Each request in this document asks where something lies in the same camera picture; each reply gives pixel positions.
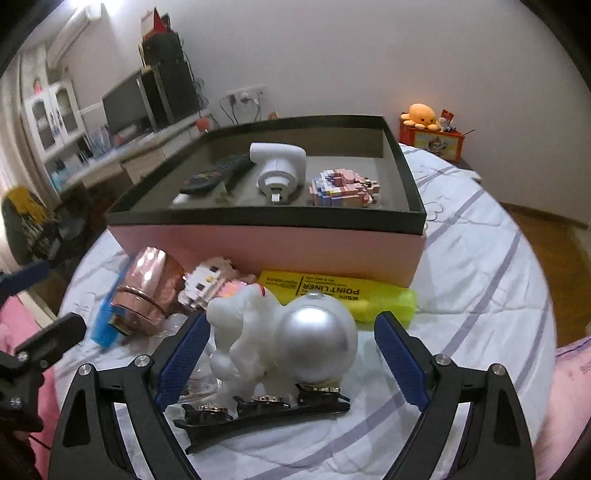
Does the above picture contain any blue highlighter marker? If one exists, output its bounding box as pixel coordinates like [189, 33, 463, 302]
[90, 259, 131, 349]

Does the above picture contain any rose gold metal cup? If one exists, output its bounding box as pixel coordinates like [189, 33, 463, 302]
[109, 247, 184, 336]

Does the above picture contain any black hair claw clip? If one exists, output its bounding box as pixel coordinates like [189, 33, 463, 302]
[173, 384, 351, 454]

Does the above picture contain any white USB charger plug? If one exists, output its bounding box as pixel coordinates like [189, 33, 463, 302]
[171, 193, 191, 205]

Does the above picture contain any pink white block kitty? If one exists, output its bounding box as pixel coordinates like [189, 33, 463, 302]
[177, 257, 256, 309]

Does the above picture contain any yellow highlighter marker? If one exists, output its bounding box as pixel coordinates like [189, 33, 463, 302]
[259, 271, 417, 327]

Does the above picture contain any white astronaut figurine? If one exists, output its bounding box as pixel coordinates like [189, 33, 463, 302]
[206, 284, 359, 400]

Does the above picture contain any black remote control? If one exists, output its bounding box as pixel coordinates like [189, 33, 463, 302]
[179, 153, 254, 196]

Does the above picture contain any white plug-in night light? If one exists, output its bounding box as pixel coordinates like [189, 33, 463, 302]
[249, 142, 308, 205]

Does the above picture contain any pink block toy pig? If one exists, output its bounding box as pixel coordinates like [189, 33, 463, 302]
[308, 168, 381, 208]

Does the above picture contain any person left hand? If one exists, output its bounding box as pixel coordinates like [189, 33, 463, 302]
[0, 431, 42, 480]

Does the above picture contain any pink quilt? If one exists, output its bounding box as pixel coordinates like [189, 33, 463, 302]
[534, 337, 591, 479]

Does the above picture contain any beige curtain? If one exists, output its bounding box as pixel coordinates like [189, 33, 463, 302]
[0, 55, 61, 273]

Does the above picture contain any striped white round tablecloth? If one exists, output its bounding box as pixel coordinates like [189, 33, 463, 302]
[63, 147, 556, 479]

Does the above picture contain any white desk with drawers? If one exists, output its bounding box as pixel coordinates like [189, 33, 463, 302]
[50, 110, 211, 195]

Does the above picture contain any white glass-door cabinet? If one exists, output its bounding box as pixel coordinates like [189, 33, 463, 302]
[23, 80, 86, 163]

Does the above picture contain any black computer monitor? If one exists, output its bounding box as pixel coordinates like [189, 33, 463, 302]
[102, 70, 148, 135]

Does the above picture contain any white air conditioner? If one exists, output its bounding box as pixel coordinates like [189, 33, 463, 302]
[46, 1, 103, 70]

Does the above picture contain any bottle with orange cap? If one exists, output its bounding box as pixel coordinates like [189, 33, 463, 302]
[195, 117, 211, 133]

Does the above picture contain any black computer tower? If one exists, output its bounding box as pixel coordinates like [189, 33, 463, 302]
[140, 61, 201, 129]

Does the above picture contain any black speaker box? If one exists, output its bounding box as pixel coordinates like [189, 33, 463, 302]
[141, 31, 184, 66]

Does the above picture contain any red desk calendar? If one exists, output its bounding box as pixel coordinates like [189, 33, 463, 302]
[140, 8, 171, 41]

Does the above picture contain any red toy storage crate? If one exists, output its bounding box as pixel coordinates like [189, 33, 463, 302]
[399, 121, 465, 163]

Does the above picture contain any orange octopus plush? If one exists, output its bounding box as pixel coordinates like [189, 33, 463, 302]
[400, 103, 441, 132]

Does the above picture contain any wall power outlet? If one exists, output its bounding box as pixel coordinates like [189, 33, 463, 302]
[226, 84, 267, 103]

